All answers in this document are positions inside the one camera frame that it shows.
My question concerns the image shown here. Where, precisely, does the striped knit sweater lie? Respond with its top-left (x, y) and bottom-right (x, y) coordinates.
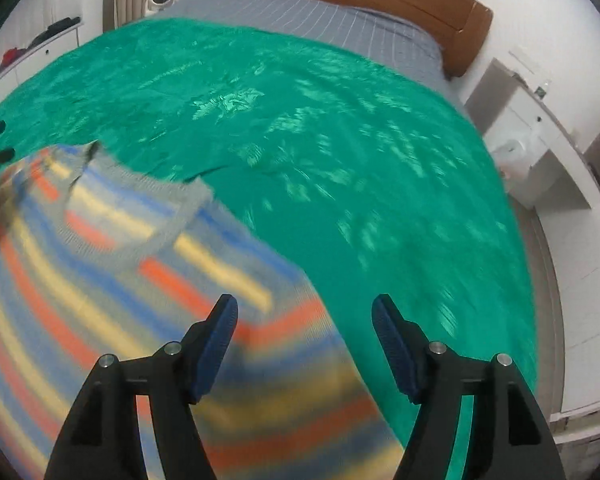
top-left (0, 141), bottom-right (405, 480)

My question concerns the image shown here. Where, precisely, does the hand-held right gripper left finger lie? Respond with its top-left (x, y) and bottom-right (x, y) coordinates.
top-left (44, 294), bottom-right (239, 480)

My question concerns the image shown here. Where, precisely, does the dark clothes pile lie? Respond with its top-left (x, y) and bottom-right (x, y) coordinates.
top-left (32, 17), bottom-right (81, 46)

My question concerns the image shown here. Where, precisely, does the brown wooden headboard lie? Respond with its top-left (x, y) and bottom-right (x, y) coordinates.
top-left (195, 0), bottom-right (494, 78)

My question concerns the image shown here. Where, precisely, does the grey checked bed sheet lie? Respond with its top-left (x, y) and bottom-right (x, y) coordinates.
top-left (167, 0), bottom-right (468, 111)

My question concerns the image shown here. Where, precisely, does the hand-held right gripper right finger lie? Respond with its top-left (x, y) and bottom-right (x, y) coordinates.
top-left (371, 294), bottom-right (567, 480)

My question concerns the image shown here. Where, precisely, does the white nightstand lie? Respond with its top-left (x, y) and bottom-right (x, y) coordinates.
top-left (462, 57), bottom-right (600, 211)

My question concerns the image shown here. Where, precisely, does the green blanket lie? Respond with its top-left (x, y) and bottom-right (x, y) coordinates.
top-left (0, 17), bottom-right (540, 480)

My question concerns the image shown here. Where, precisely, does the white low cabinet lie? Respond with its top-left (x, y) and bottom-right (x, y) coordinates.
top-left (0, 10), bottom-right (106, 126)

